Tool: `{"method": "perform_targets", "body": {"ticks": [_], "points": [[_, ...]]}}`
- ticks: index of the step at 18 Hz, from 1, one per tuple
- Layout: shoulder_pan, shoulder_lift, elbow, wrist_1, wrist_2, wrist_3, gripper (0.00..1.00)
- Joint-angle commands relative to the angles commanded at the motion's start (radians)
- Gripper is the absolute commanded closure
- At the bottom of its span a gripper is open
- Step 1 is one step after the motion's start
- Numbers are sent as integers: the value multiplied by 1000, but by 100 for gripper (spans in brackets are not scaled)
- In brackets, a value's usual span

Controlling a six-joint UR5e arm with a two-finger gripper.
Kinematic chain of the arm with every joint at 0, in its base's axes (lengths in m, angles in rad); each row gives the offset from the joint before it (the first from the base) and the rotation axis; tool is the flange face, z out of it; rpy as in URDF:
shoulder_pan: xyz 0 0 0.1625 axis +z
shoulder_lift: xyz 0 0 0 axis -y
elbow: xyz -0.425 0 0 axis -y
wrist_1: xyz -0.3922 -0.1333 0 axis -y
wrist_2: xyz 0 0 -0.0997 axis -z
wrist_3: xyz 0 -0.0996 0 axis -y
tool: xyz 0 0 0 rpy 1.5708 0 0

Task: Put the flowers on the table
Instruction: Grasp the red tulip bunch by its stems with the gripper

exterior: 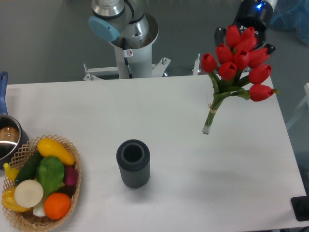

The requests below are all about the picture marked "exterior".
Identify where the yellow squash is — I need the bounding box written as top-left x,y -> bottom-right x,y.
37,138 -> 75,166

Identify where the dark grey ribbed vase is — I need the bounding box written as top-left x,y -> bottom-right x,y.
116,139 -> 151,189

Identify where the white onion half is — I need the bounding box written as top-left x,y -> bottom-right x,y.
14,179 -> 43,208

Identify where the woven wicker basket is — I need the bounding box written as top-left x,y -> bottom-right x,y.
2,135 -> 82,232

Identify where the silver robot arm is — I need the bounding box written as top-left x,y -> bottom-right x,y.
88,0 -> 277,54

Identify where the blue plastic bag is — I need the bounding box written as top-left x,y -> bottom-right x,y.
270,0 -> 309,46

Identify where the green lettuce leaf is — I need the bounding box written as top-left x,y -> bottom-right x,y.
36,156 -> 65,200

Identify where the yellow banana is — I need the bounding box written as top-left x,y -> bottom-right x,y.
3,163 -> 19,182

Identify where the black device at edge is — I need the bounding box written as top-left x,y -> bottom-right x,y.
291,196 -> 309,221

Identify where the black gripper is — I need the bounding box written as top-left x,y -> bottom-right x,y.
214,0 -> 276,55

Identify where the blue handled saucepan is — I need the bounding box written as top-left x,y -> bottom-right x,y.
0,72 -> 28,170

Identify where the purple red onion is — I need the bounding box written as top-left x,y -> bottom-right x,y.
63,166 -> 78,186

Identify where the yellow bell pepper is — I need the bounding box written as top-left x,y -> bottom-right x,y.
1,188 -> 31,212

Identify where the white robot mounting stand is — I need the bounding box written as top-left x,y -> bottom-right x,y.
83,36 -> 201,81

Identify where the orange fruit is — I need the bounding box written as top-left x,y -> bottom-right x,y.
44,193 -> 70,220

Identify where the dark green cucumber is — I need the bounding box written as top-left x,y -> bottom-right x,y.
14,150 -> 43,186

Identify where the red tulip bouquet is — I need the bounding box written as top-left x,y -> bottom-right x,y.
201,25 -> 279,134

